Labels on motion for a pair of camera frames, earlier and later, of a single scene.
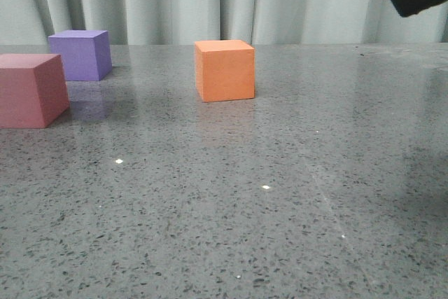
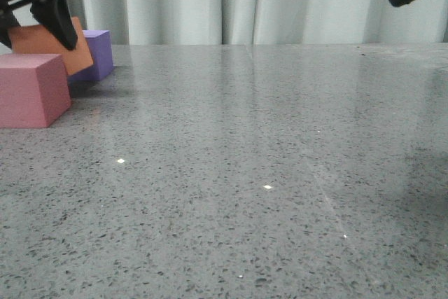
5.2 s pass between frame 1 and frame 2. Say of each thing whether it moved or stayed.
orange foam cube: moved
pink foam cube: stayed
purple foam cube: stayed
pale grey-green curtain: stayed
